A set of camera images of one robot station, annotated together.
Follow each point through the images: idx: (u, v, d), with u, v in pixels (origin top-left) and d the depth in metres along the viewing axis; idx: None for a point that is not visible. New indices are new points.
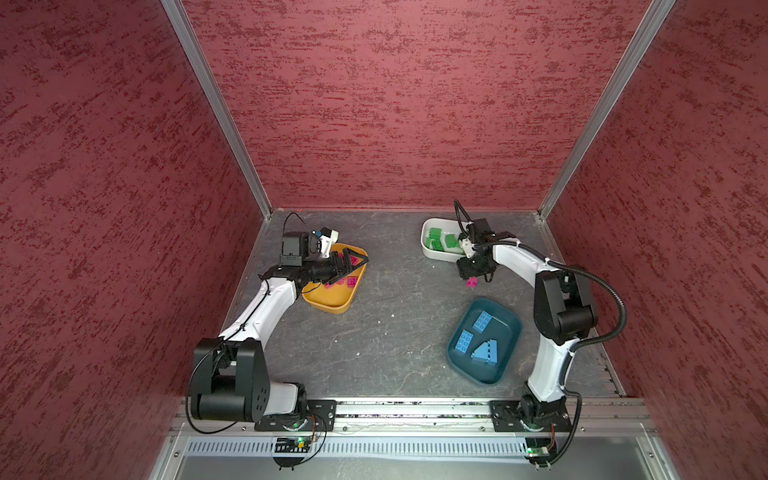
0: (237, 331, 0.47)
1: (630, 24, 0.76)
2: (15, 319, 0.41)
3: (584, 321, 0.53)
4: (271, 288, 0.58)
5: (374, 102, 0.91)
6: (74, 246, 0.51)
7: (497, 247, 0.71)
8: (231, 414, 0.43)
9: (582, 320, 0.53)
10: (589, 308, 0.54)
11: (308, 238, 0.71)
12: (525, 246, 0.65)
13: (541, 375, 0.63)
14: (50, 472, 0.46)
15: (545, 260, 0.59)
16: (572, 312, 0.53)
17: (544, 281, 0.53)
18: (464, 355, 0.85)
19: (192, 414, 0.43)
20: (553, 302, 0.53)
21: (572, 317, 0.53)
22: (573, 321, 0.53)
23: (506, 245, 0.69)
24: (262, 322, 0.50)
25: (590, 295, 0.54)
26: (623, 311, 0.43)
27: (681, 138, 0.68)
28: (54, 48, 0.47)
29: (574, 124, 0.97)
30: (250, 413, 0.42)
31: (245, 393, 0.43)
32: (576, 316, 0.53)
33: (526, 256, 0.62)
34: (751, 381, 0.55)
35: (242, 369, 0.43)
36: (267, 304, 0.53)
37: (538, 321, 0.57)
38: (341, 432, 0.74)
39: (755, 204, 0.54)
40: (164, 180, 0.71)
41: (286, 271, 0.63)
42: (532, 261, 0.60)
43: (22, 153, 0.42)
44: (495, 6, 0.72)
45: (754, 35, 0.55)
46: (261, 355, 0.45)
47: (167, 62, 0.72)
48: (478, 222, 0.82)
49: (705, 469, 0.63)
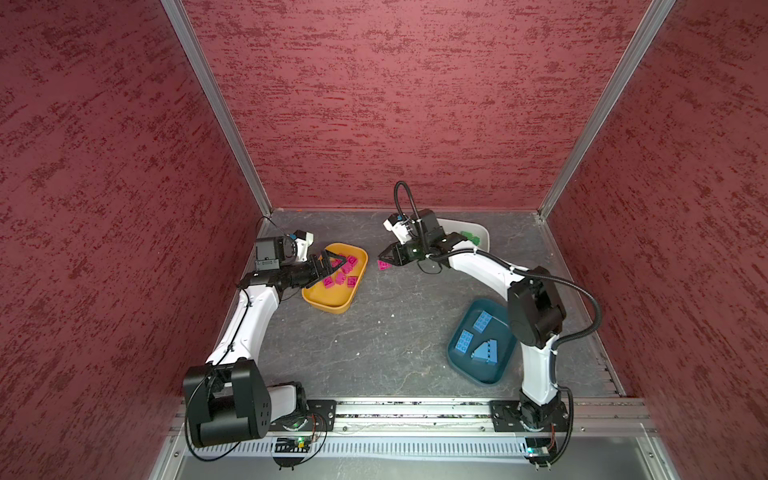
0: (225, 353, 0.44)
1: (630, 24, 0.76)
2: (15, 319, 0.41)
3: (556, 320, 0.55)
4: (251, 297, 0.55)
5: (374, 102, 0.91)
6: (74, 246, 0.51)
7: (453, 258, 0.67)
8: (235, 436, 0.42)
9: (553, 319, 0.54)
10: (558, 306, 0.56)
11: (282, 240, 0.68)
12: (483, 253, 0.63)
13: (534, 380, 0.63)
14: (50, 472, 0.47)
15: (511, 270, 0.57)
16: (543, 314, 0.54)
17: (517, 296, 0.52)
18: (464, 354, 0.85)
19: (193, 443, 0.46)
20: (528, 314, 0.52)
21: (543, 319, 0.54)
22: (546, 324, 0.54)
23: (465, 254, 0.65)
24: (250, 338, 0.47)
25: (556, 291, 0.55)
26: (597, 304, 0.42)
27: (681, 138, 0.68)
28: (54, 48, 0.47)
29: (574, 124, 0.97)
30: (255, 430, 0.42)
31: (248, 413, 0.41)
32: (548, 318, 0.54)
33: (487, 265, 0.60)
34: (750, 381, 0.55)
35: (240, 389, 0.41)
36: (251, 318, 0.51)
37: (514, 328, 0.57)
38: (341, 433, 0.74)
39: (755, 204, 0.54)
40: (163, 180, 0.71)
41: (264, 275, 0.60)
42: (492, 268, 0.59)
43: (22, 153, 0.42)
44: (495, 6, 0.72)
45: (754, 35, 0.55)
46: (256, 373, 0.43)
47: (167, 61, 0.72)
48: (426, 217, 0.73)
49: (705, 469, 0.63)
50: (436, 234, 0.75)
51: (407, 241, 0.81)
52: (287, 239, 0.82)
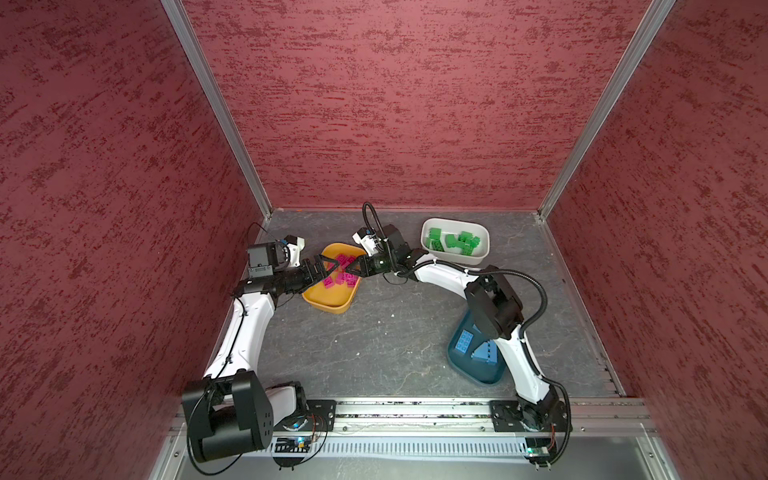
0: (224, 366, 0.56)
1: (630, 24, 0.76)
2: (15, 319, 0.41)
3: (513, 311, 0.60)
4: (247, 307, 0.54)
5: (374, 102, 0.91)
6: (74, 246, 0.51)
7: (418, 271, 0.73)
8: (240, 447, 0.41)
9: (509, 310, 0.60)
10: (512, 298, 0.61)
11: (274, 246, 0.67)
12: (442, 262, 0.69)
13: (521, 377, 0.64)
14: (50, 472, 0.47)
15: (466, 271, 0.63)
16: (501, 308, 0.59)
17: (471, 295, 0.58)
18: (464, 355, 0.85)
19: (199, 455, 0.40)
20: (485, 309, 0.57)
21: (501, 312, 0.59)
22: (503, 316, 0.59)
23: (426, 265, 0.71)
24: (248, 348, 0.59)
25: (510, 287, 0.61)
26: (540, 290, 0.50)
27: (681, 138, 0.68)
28: (54, 48, 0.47)
29: (574, 124, 0.97)
30: (259, 441, 0.41)
31: (250, 424, 0.41)
32: (505, 311, 0.59)
33: (446, 272, 0.66)
34: (750, 381, 0.55)
35: (240, 402, 0.40)
36: (248, 326, 0.50)
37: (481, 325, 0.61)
38: (341, 433, 0.74)
39: (755, 204, 0.54)
40: (163, 180, 0.71)
41: (258, 282, 0.59)
42: (451, 273, 0.65)
43: (21, 153, 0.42)
44: (495, 6, 0.72)
45: (754, 35, 0.55)
46: (256, 384, 0.42)
47: (167, 61, 0.72)
48: (392, 235, 0.78)
49: (704, 469, 0.63)
50: (403, 251, 0.80)
51: (375, 253, 0.86)
52: (279, 244, 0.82)
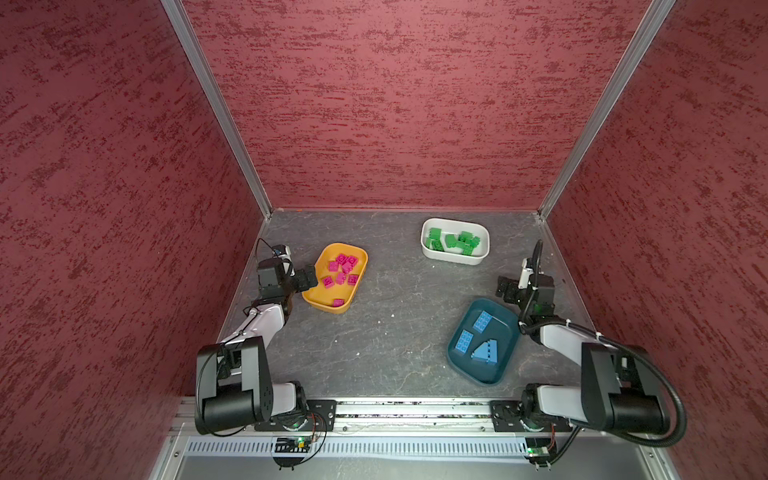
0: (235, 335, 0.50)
1: (630, 24, 0.76)
2: (15, 319, 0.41)
3: (645, 416, 0.42)
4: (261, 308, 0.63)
5: (374, 102, 0.91)
6: (74, 246, 0.51)
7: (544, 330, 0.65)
8: (238, 418, 0.42)
9: (639, 411, 0.42)
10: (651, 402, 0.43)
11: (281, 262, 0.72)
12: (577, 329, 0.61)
13: (556, 399, 0.60)
14: (50, 472, 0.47)
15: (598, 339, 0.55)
16: (629, 400, 0.43)
17: (594, 355, 0.46)
18: (464, 355, 0.85)
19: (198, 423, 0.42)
20: (604, 382, 0.44)
21: (627, 403, 0.43)
22: (627, 409, 0.43)
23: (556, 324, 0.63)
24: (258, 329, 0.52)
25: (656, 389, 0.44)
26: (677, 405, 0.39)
27: (681, 138, 0.68)
28: (54, 48, 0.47)
29: (574, 124, 0.97)
30: (260, 405, 0.43)
31: (253, 384, 0.44)
32: (633, 406, 0.43)
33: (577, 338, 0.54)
34: (751, 381, 0.55)
35: (245, 366, 0.44)
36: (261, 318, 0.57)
37: (587, 400, 0.47)
38: (341, 433, 0.74)
39: (755, 204, 0.54)
40: (164, 180, 0.71)
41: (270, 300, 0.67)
42: (584, 339, 0.52)
43: (22, 153, 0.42)
44: (495, 6, 0.72)
45: (754, 35, 0.55)
46: (262, 348, 0.47)
47: (167, 61, 0.72)
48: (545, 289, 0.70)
49: (705, 469, 0.63)
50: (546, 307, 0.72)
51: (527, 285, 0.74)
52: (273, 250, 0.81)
